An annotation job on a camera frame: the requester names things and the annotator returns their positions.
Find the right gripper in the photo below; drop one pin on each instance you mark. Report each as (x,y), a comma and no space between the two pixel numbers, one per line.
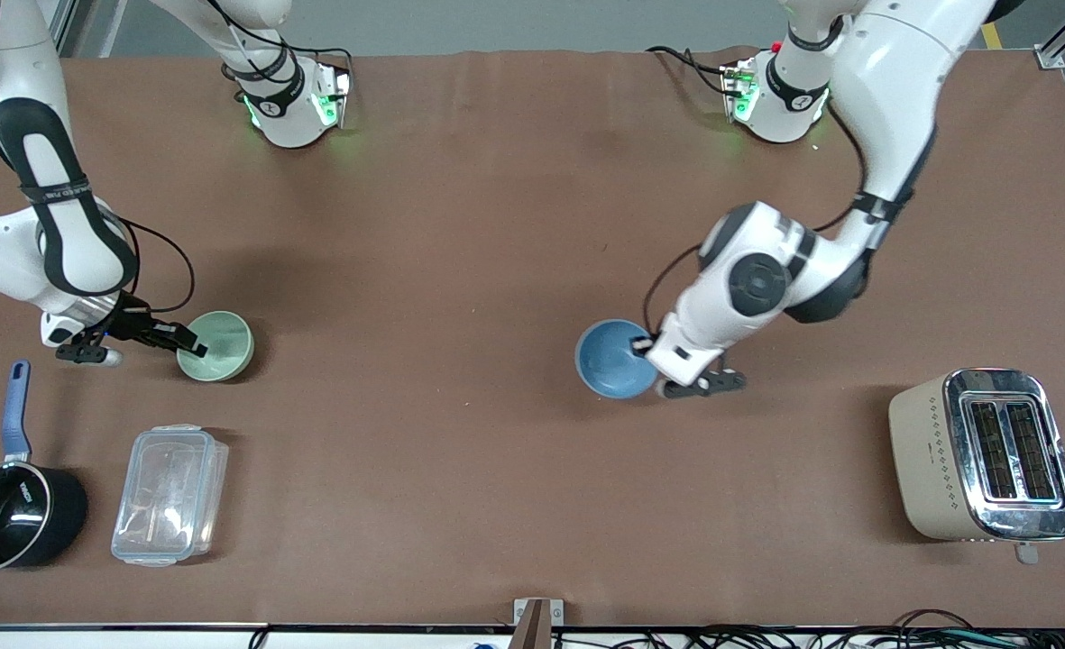
(132,323)

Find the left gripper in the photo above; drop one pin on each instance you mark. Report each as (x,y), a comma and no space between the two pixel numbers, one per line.
(638,350)

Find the blue bowl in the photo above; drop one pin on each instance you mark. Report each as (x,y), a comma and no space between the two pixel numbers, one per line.
(609,361)

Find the green bowl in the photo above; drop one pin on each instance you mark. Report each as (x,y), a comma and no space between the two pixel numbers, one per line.
(225,347)

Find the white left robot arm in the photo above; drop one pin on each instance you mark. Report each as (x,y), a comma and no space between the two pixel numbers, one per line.
(893,90)

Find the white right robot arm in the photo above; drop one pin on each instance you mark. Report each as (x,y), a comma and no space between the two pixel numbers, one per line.
(0,261)

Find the clear plastic food container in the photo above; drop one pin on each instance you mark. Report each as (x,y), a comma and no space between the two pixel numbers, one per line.
(169,496)

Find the brown table mat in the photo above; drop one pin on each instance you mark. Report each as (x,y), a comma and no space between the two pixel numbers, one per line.
(460,270)

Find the glass lid with blue knob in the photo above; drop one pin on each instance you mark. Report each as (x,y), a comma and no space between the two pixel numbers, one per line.
(4,518)

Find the cream and chrome toaster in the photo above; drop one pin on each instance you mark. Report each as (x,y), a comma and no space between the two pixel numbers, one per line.
(933,460)

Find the small metal bracket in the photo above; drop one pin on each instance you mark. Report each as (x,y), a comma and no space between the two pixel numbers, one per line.
(521,608)

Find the brown post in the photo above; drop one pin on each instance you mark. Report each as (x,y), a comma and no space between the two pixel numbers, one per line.
(532,626)

